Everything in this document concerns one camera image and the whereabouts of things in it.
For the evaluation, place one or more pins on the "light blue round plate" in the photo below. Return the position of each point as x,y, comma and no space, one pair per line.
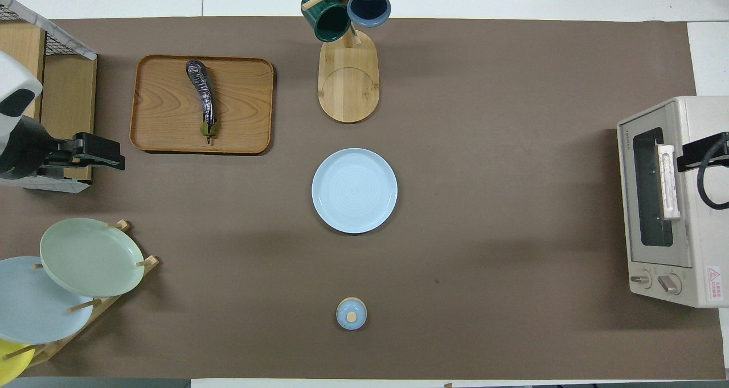
354,190

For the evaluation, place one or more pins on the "blue mug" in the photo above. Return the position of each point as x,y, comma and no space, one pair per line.
369,5

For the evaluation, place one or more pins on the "brown table mat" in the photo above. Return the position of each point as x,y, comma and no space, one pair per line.
484,205

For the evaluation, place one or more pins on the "pale green plate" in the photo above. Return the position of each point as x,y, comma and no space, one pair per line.
91,257

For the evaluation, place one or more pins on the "dark purple eggplant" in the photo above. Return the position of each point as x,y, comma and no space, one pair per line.
204,94

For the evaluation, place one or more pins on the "wooden serving tray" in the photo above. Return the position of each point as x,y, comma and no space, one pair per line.
171,114

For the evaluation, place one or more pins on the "pale blue racked plate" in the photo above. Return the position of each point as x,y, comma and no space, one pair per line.
34,314

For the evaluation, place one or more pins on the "yellow plate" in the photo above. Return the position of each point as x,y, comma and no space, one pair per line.
11,365

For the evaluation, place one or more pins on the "wooden dish rack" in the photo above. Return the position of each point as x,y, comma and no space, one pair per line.
119,297

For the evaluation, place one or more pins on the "cream toaster oven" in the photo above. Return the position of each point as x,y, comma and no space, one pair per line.
709,234

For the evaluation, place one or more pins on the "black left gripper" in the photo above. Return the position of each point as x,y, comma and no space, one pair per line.
25,148

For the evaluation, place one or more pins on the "silver oven knob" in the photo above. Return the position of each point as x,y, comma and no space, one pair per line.
670,284
641,280

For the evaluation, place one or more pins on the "dark green mug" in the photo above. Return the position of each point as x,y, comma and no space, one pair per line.
329,19

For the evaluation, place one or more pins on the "wooden mug tree stand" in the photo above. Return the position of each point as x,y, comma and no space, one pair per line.
348,86

